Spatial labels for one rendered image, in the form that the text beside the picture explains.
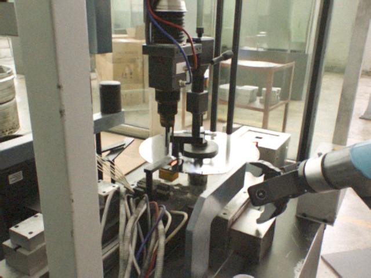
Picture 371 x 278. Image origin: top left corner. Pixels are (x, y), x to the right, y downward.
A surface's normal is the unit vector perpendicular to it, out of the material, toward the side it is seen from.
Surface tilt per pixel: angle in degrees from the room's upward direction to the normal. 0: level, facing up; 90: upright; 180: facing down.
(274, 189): 59
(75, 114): 90
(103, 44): 90
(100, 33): 90
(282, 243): 0
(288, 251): 0
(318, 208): 90
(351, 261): 0
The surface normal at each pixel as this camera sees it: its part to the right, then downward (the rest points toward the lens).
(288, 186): 0.05, -0.18
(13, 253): -0.51, 0.29
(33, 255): 0.87, 0.20
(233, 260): 0.03, -0.94
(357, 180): -0.51, 0.65
